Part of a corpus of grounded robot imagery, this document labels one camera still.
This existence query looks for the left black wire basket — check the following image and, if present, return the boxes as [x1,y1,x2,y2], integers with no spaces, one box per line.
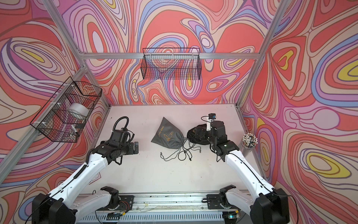
[30,77,102,143]

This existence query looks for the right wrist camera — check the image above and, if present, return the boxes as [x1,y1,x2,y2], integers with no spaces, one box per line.
[206,113,216,132]

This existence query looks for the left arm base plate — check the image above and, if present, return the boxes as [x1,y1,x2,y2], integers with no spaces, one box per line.
[98,195,135,212]

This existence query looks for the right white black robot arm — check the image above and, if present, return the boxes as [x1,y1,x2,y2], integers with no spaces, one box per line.
[206,120,290,224]

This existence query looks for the metal cup of pencils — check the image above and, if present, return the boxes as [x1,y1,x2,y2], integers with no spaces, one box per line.
[240,133,258,153]

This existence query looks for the grey hair dryer pouch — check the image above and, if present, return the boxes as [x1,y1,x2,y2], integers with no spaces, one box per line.
[151,117,201,162]

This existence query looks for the silver tape roll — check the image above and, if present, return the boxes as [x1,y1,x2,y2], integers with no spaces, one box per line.
[67,103,90,119]

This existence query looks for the small white label card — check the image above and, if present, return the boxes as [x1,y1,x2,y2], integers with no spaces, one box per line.
[89,173,101,184]

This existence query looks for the back black wire basket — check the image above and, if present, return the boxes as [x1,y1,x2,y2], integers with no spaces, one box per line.
[140,47,202,81]

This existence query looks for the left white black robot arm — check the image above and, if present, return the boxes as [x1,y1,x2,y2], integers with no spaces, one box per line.
[28,128,139,224]

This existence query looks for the black hair dryer pouch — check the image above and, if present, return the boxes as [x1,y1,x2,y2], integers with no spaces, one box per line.
[186,124,210,145]

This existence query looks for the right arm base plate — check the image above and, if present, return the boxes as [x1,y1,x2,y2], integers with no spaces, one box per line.
[201,194,237,210]

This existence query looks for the black wire basket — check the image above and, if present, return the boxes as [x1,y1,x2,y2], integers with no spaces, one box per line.
[30,77,102,143]
[140,47,202,81]

